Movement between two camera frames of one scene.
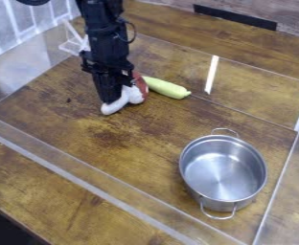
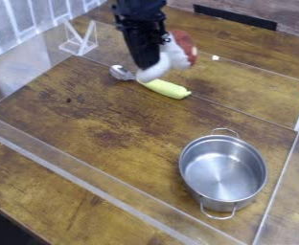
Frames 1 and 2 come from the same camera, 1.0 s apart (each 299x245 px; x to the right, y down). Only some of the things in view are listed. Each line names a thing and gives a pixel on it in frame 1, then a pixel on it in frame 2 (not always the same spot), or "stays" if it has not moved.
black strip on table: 236,17 stays
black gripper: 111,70 → 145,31
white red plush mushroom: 134,94 → 178,54
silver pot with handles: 225,169 stays
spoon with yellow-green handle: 165,89 stays
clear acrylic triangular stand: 78,45 stays
